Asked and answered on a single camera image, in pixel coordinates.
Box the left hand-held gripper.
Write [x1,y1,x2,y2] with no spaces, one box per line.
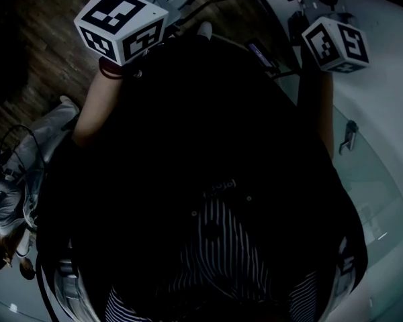
[73,0,216,66]

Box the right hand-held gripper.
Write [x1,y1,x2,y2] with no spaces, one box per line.
[233,0,370,74]

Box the person's left forearm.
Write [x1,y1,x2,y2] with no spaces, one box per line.
[72,68,124,149]

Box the person's white shoe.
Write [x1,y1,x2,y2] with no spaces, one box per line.
[196,21,214,42]

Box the black waist-mounted device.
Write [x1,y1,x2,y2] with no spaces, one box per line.
[244,38,281,80]

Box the person's black vest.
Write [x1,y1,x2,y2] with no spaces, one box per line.
[36,34,369,322]

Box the small dark tool on table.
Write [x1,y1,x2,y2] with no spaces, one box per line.
[338,119,359,156]

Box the person's striped shirt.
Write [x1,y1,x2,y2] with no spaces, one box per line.
[103,198,320,322]

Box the dark red bracelet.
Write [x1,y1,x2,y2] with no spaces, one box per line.
[98,57,124,80]

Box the grey shoulder strap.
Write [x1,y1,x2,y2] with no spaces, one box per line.
[332,236,357,301]
[53,258,88,322]

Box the black headset cable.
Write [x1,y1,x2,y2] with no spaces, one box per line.
[35,253,60,322]

